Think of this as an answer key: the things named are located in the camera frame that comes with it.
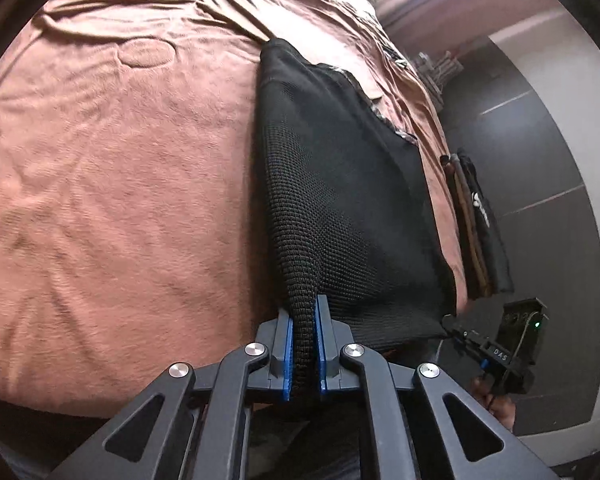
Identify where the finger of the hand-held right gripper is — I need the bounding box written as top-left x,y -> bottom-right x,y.
460,342 -> 491,373
442,314 -> 506,361

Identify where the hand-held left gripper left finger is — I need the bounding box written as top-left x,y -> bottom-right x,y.
47,310 -> 295,480

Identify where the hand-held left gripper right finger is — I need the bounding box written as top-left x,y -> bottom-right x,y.
314,295 -> 561,480

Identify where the black waffle-knit T-shirt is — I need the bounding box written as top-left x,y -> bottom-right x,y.
254,37 -> 458,421

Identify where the person's right hand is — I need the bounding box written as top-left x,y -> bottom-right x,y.
472,375 -> 517,433

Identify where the folded brown garment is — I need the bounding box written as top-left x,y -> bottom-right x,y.
442,152 -> 491,298

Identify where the folded dark garment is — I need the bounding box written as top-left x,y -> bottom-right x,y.
450,160 -> 481,303

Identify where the folded black printed T-shirt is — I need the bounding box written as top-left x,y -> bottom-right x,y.
457,147 -> 515,295

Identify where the brown fleece blanket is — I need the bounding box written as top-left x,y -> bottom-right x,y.
0,0 -> 473,411

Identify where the white and red rack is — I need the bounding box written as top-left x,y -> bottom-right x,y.
415,50 -> 465,96

